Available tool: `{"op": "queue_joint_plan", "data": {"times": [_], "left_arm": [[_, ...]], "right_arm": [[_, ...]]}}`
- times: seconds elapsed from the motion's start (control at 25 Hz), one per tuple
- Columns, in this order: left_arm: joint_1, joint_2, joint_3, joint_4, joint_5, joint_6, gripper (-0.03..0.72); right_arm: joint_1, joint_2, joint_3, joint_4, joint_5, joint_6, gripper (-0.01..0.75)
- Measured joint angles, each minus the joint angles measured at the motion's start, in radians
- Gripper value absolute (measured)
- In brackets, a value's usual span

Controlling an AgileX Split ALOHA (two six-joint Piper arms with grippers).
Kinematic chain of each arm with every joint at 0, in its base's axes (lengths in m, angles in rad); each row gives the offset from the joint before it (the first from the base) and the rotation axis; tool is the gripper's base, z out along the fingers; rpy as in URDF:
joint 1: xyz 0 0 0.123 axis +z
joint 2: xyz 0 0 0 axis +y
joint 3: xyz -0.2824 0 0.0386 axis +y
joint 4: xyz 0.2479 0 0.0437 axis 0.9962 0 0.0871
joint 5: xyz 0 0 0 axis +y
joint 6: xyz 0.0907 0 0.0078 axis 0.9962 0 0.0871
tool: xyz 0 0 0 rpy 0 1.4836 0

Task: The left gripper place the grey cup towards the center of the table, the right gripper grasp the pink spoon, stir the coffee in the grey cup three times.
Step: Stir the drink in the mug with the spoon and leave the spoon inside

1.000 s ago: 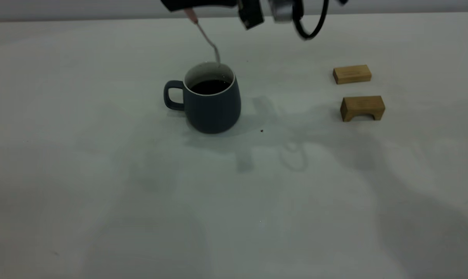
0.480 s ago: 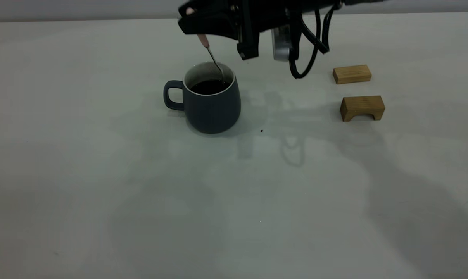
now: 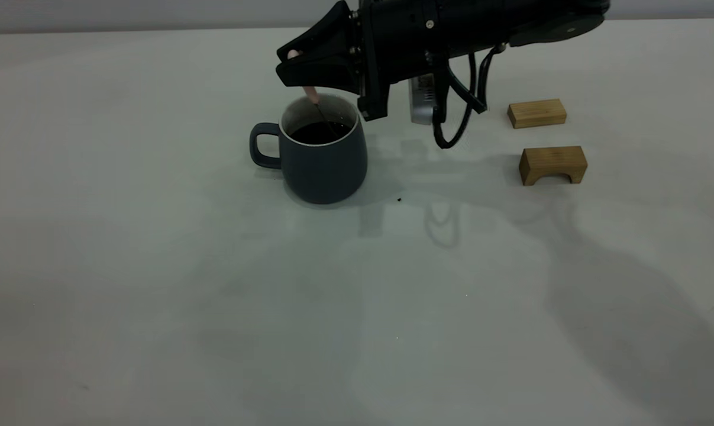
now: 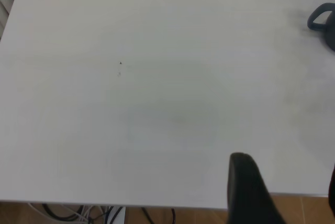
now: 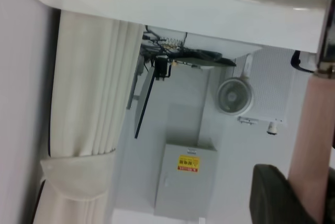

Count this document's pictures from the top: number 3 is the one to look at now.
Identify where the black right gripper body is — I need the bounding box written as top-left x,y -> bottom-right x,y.
351,0 -> 453,122

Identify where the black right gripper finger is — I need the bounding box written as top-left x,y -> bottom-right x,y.
276,50 -> 361,96
277,1 -> 358,62

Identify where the pink handled metal spoon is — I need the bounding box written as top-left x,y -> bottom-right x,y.
288,50 -> 337,132

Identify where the dark grey ceramic mug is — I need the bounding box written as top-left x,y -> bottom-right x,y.
250,93 -> 369,205

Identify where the black coffee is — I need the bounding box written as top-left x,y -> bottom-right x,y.
290,122 -> 353,146

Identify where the flat rectangular wooden block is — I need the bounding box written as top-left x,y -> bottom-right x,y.
507,99 -> 567,130

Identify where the arched wooden block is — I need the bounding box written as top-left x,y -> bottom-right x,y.
518,146 -> 588,186

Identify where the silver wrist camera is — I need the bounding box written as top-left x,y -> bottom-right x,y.
408,73 -> 438,126

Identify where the black looped camera cable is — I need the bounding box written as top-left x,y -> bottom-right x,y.
431,43 -> 507,150

